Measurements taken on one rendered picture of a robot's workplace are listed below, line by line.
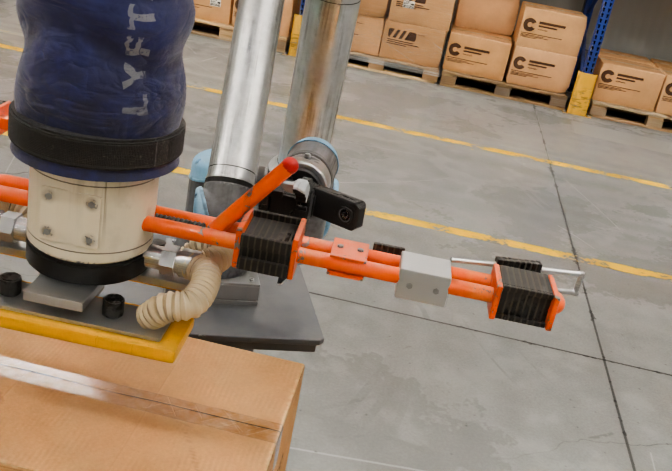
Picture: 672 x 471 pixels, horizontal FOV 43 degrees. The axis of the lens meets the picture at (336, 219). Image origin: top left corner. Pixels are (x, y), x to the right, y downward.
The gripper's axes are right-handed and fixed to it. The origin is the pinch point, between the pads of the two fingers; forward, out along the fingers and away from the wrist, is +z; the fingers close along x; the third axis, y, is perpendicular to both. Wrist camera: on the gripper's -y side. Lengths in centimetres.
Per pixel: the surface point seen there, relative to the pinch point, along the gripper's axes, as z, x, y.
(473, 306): -244, -124, -63
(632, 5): -827, -30, -227
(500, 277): 3.4, 2.3, -28.8
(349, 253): 3.8, 1.4, -8.4
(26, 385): 5.6, -29.7, 34.8
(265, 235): 4.3, 1.7, 3.1
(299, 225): 1.3, 2.8, -0.9
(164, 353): 17.2, -11.5, 11.8
